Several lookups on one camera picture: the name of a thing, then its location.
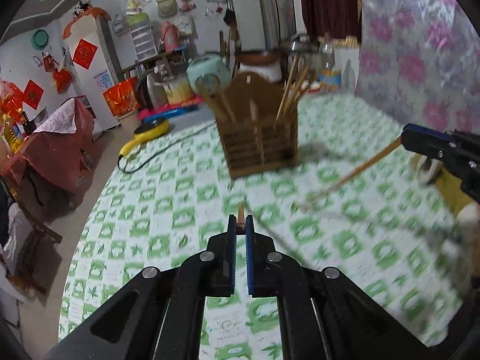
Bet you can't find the wooden chopstick seven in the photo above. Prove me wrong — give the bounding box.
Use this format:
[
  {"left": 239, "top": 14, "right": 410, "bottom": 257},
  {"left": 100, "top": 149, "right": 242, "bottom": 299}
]
[{"left": 298, "top": 136, "right": 401, "bottom": 213}]

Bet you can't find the wooden chopstick three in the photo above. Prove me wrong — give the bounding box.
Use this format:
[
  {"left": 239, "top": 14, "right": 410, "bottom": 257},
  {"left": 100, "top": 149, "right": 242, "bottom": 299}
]
[{"left": 287, "top": 79, "right": 314, "bottom": 113}]

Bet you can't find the wooden chopstick four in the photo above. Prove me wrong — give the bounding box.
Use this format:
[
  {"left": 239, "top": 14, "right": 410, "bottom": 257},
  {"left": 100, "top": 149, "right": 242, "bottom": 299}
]
[{"left": 237, "top": 202, "right": 246, "bottom": 234}]

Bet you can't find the wooden chopstick two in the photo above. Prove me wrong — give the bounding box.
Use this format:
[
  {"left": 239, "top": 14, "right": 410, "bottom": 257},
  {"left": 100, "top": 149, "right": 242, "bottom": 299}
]
[{"left": 276, "top": 53, "right": 299, "bottom": 120}]

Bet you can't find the brown wooden utensil holder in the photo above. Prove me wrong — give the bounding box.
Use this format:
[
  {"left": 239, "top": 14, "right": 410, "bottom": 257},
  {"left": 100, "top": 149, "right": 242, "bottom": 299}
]
[{"left": 206, "top": 72, "right": 299, "bottom": 179}]

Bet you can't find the green white patterned tablecloth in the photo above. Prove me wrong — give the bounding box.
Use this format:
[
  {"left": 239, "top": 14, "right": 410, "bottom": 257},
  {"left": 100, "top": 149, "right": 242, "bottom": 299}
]
[{"left": 58, "top": 95, "right": 470, "bottom": 345}]

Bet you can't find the clear plastic bottle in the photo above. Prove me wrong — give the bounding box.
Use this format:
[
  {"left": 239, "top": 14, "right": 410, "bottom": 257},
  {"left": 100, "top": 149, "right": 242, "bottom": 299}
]
[{"left": 318, "top": 33, "right": 342, "bottom": 91}]

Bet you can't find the dark red curtain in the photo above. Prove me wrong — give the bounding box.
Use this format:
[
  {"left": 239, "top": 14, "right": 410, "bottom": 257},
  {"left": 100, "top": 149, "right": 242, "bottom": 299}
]
[{"left": 301, "top": 0, "right": 362, "bottom": 41}]

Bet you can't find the yellow electric frying pan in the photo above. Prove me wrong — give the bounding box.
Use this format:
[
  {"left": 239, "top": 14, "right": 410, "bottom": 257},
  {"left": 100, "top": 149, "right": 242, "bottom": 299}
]
[{"left": 119, "top": 117, "right": 170, "bottom": 158}]

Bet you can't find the red cloth covered table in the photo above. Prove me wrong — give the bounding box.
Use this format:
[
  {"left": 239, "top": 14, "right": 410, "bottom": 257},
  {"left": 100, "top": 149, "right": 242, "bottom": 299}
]
[{"left": 1, "top": 97, "right": 94, "bottom": 194}]

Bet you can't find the mint green rice cooker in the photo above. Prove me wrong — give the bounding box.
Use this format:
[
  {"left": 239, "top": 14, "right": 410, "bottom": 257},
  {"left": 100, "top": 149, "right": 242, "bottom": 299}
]
[{"left": 186, "top": 53, "right": 231, "bottom": 94}]

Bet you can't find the red gift bag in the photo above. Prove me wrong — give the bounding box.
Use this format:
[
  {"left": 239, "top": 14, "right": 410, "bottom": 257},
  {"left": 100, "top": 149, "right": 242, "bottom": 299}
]
[{"left": 103, "top": 76, "right": 138, "bottom": 117}]

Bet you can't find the steel electric kettle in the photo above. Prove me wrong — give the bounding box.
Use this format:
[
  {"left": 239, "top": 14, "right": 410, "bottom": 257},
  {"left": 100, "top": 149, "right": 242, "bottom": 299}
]
[{"left": 135, "top": 69, "right": 168, "bottom": 111}]

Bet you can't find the yellow enamel pot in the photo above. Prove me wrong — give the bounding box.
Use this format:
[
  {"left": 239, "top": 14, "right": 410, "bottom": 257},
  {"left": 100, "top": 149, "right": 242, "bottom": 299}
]
[{"left": 163, "top": 73, "right": 194, "bottom": 106}]

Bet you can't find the cooking oil bottle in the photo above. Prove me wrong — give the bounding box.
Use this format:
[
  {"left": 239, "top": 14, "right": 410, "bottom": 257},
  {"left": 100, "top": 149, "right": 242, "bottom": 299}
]
[{"left": 2, "top": 114, "right": 24, "bottom": 154}]

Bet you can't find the pink thermos jug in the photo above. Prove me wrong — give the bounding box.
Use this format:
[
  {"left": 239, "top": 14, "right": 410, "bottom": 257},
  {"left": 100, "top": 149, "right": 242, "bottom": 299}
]
[{"left": 161, "top": 21, "right": 181, "bottom": 52}]

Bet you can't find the red diamond paper decoration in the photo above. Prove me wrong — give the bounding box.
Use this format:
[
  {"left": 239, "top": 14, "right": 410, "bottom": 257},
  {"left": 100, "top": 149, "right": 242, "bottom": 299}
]
[{"left": 72, "top": 39, "right": 98, "bottom": 70}]

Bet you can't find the white plastic drawer unit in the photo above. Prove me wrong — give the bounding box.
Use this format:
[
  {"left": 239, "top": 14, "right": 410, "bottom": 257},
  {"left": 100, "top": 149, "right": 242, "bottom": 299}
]
[{"left": 128, "top": 17, "right": 157, "bottom": 61}]

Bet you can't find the white refrigerator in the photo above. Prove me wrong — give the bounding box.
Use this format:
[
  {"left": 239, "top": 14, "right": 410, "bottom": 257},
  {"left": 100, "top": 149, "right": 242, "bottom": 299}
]
[{"left": 65, "top": 13, "right": 121, "bottom": 131}]

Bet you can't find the floral pink wall covering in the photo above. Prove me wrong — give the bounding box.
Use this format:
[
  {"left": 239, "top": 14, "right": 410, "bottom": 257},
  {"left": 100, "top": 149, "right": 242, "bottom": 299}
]
[{"left": 356, "top": 0, "right": 479, "bottom": 133}]

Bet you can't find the black power cable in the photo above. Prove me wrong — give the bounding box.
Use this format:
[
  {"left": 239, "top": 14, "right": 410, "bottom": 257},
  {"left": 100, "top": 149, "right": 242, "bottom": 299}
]
[{"left": 117, "top": 119, "right": 217, "bottom": 175}]

